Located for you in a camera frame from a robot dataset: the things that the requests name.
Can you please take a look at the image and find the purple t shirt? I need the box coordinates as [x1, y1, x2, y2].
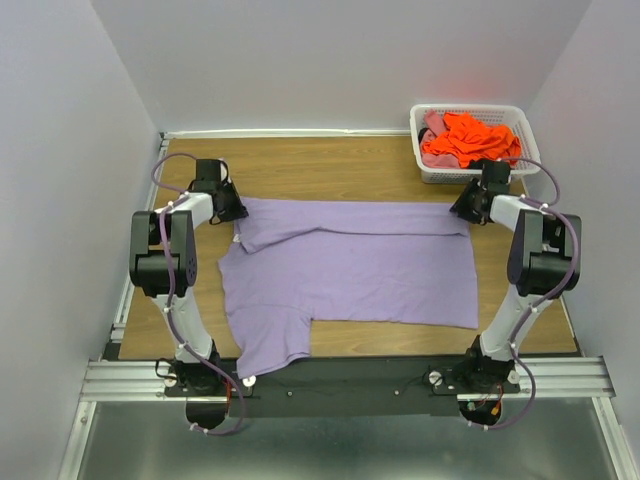
[219, 198, 479, 378]

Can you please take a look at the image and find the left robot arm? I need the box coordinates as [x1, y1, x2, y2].
[129, 153, 248, 395]

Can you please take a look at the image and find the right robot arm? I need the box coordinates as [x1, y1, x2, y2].
[451, 159, 582, 392]

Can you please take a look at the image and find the orange t shirt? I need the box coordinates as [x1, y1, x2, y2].
[440, 112, 522, 169]

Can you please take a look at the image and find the pink t shirt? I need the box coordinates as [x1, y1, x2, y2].
[419, 109, 459, 169]

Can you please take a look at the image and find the white plastic laundry basket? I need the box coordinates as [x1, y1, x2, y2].
[409, 104, 541, 184]

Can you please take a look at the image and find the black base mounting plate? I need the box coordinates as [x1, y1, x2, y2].
[161, 355, 520, 426]

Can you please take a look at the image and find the aluminium frame rail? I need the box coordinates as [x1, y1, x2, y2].
[80, 357, 615, 402]

